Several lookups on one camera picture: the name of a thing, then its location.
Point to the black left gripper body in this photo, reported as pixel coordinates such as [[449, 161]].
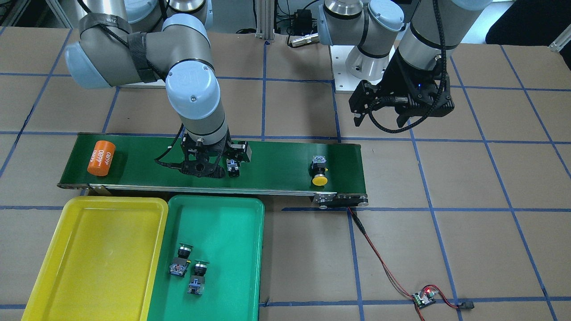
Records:
[[396, 73]]

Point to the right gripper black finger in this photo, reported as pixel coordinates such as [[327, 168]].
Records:
[[239, 151]]

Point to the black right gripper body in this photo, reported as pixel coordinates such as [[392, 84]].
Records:
[[241, 152]]

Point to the yellow push button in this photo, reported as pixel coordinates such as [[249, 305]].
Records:
[[233, 167], [318, 169]]

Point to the orange cylinder marked 4680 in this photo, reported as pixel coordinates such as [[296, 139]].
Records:
[[101, 158]]

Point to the green push button red contact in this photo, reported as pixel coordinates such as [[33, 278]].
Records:
[[180, 263]]

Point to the green push button blue contact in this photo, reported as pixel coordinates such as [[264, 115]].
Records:
[[197, 279]]

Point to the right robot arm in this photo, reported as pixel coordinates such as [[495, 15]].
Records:
[[110, 53]]

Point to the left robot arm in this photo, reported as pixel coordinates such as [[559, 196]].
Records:
[[435, 27]]

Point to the green tray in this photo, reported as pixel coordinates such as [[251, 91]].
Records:
[[225, 232]]

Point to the green conveyor belt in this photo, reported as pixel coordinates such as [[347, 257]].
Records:
[[331, 174]]

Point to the yellow tray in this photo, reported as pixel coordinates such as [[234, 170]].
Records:
[[101, 262]]

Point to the small controller circuit board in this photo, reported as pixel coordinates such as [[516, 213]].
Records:
[[424, 298]]

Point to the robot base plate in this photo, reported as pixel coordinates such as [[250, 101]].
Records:
[[345, 73]]

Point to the aluminium frame post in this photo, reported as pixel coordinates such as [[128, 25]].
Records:
[[265, 19]]

